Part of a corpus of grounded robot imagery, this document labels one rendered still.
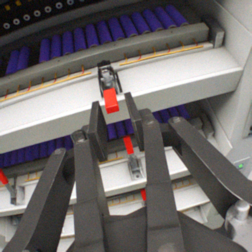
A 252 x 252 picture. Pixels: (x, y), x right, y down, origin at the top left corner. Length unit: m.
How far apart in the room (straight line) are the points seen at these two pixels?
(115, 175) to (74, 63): 0.23
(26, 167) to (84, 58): 0.29
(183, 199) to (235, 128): 0.29
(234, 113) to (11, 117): 0.34
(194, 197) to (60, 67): 0.48
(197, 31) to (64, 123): 0.22
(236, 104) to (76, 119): 0.24
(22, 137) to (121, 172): 0.21
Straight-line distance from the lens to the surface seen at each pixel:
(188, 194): 0.59
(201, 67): 0.28
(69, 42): 0.34
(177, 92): 0.27
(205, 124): 0.42
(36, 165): 0.46
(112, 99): 0.19
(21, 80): 0.32
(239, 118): 0.36
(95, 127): 0.16
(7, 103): 0.32
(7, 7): 0.39
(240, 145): 0.42
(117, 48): 0.28
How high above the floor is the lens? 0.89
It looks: 43 degrees down
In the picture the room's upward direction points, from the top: 17 degrees counter-clockwise
